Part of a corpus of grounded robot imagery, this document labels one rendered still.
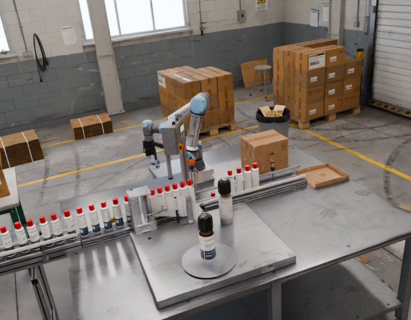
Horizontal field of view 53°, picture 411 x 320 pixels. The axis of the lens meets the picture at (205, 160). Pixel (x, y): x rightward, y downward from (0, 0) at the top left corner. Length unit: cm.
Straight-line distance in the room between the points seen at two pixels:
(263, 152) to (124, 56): 532
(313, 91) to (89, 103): 409
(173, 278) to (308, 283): 126
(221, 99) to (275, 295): 439
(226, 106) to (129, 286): 450
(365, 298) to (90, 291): 184
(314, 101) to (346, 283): 378
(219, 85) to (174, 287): 451
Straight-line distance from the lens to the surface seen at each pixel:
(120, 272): 250
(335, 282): 328
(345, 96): 697
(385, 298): 323
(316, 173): 337
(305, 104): 646
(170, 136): 264
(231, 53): 896
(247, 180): 295
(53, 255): 279
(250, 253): 242
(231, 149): 384
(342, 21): 807
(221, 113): 649
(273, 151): 324
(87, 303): 237
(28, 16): 782
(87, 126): 707
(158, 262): 243
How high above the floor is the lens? 235
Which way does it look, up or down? 25 degrees down
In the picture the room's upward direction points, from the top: 5 degrees counter-clockwise
